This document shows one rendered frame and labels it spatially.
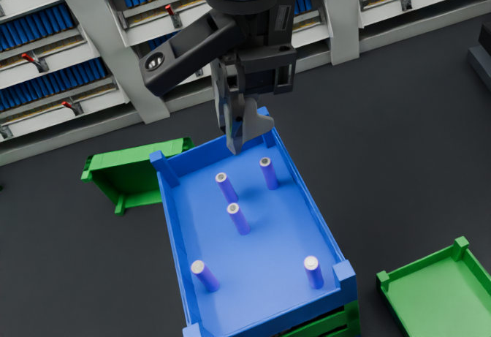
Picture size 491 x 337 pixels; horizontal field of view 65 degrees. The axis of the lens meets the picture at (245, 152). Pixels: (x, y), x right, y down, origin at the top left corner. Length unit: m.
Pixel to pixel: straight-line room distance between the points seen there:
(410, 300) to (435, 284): 0.07
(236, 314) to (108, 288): 0.65
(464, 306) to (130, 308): 0.77
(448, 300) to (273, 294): 0.51
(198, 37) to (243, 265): 0.31
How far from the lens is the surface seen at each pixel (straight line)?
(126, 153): 1.09
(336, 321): 0.57
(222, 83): 0.42
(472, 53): 1.36
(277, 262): 0.55
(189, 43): 0.41
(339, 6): 1.31
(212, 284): 0.54
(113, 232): 1.23
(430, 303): 0.96
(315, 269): 0.47
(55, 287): 1.25
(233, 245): 0.58
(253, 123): 0.47
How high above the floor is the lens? 0.90
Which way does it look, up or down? 48 degrees down
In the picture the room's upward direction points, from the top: 22 degrees counter-clockwise
